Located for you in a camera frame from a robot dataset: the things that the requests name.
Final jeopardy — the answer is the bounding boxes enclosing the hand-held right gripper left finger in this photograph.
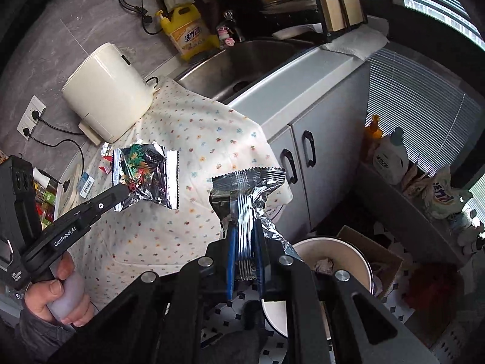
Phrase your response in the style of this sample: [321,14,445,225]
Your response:
[49,222,238,364]

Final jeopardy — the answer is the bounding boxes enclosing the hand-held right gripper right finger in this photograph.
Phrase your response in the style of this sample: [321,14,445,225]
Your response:
[253,220,442,364]

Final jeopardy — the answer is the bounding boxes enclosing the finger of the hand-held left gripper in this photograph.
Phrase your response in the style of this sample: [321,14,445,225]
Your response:
[57,183,132,233]

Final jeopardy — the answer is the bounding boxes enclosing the printed foil snack wrapper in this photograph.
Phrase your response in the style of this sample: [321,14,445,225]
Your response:
[111,142,179,213]

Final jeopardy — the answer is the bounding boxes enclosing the silver foil wrapper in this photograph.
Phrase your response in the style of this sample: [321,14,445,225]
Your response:
[209,167,304,281]

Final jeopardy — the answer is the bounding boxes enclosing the white round bin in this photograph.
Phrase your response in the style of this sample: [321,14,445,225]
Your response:
[261,237,376,338]

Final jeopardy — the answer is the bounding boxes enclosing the person's left forearm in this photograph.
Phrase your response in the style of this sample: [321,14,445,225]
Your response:
[13,311,76,364]

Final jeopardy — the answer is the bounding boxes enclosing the person's left hand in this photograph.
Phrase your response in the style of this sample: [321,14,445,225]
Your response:
[23,252,95,325]

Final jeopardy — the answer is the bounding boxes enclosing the blue small box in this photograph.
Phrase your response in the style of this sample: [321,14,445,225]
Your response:
[77,172,95,199]

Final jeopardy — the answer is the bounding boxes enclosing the cream flat board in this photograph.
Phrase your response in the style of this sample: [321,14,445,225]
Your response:
[57,163,86,213]

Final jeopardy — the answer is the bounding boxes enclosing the person's leg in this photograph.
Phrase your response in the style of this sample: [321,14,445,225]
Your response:
[201,299,273,364]

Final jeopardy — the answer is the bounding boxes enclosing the cardboard box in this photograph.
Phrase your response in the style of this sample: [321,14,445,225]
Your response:
[335,225,404,300]

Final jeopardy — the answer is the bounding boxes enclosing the cream air fryer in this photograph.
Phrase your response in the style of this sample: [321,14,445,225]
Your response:
[61,42,160,145]

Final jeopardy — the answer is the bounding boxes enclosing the floral tablecloth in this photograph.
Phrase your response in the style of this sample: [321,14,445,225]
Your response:
[62,77,294,312]

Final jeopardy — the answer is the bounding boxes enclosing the white kitchen cabinet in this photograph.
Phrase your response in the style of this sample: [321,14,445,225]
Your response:
[227,40,380,232]

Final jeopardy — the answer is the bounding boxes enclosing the white laundry detergent bottle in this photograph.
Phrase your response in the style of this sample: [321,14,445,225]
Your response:
[372,127,410,186]

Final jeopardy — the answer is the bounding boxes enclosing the orange bottle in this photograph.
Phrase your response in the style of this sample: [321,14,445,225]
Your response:
[364,114,383,160]

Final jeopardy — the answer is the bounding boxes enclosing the dark red cloth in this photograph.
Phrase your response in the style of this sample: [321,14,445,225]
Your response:
[403,263,459,312]

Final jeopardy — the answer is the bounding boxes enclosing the beige plastic bag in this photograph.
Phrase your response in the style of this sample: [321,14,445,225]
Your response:
[402,163,433,198]

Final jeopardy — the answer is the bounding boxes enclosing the steel sink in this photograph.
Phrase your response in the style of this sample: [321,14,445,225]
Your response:
[176,38,315,103]

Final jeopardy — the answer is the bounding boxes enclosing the yellow detergent bottle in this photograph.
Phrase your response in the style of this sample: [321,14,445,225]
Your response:
[156,3,220,63]

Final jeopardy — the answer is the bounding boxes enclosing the white detergent bag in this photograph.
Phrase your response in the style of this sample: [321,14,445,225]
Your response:
[424,165,474,221]

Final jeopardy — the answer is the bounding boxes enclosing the white perforated laundry basket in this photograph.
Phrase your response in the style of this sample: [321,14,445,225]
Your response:
[428,311,485,364]

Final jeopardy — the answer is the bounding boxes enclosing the white window blinds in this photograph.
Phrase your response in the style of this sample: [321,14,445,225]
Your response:
[468,182,485,213]
[367,51,482,183]
[402,0,485,50]

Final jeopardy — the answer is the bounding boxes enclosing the small dark bottle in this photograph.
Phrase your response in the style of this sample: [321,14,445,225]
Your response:
[457,220,485,254]

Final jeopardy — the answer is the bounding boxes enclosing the white dishcloth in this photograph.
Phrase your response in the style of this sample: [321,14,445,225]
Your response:
[320,25,391,61]

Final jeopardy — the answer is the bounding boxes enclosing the black dish rack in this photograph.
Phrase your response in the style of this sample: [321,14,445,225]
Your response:
[242,0,370,46]

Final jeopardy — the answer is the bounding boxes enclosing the wooden cutting board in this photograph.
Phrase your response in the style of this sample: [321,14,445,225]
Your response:
[311,0,368,33]

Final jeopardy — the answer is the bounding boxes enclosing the black power cable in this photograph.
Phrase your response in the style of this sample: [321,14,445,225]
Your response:
[22,128,85,194]
[31,110,85,136]

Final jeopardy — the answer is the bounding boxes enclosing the white wall socket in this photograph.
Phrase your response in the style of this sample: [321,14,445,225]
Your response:
[26,96,47,120]
[17,114,38,141]

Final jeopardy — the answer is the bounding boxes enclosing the black cabinet handle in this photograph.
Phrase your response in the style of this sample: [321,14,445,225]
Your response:
[302,131,317,168]
[279,149,299,184]

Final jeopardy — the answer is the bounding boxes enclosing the black looped hanging cable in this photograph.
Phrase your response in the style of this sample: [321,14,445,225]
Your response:
[118,0,163,35]

